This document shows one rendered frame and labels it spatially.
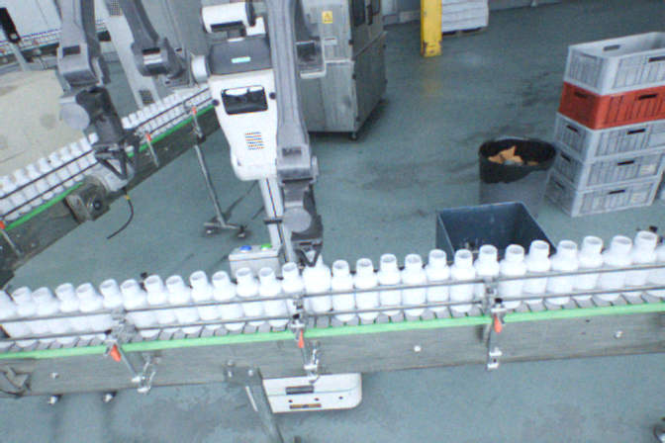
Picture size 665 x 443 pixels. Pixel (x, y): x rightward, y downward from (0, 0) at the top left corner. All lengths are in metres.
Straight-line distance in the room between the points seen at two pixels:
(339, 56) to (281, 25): 3.60
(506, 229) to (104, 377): 1.43
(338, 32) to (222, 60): 3.03
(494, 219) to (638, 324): 0.61
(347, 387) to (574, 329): 1.04
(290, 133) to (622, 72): 2.49
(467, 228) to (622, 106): 1.76
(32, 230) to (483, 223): 1.93
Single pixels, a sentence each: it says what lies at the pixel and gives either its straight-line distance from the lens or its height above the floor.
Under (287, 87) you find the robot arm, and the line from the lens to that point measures 0.83.
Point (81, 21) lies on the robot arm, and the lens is 1.09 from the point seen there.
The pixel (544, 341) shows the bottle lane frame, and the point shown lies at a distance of 1.20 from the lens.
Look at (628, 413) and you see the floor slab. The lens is 2.29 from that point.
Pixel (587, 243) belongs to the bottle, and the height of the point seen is 1.16.
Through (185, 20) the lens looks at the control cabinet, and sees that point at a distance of 7.57.
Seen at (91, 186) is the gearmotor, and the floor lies 1.00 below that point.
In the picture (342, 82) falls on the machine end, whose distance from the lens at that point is 4.52.
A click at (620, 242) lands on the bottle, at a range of 1.14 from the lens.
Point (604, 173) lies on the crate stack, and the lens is 3.33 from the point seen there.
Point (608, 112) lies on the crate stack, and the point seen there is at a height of 0.77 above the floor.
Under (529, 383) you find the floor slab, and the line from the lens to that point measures 2.24.
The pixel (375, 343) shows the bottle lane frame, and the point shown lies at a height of 0.94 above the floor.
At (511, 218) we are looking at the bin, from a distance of 1.65.
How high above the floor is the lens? 1.78
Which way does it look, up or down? 33 degrees down
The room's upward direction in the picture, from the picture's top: 8 degrees counter-clockwise
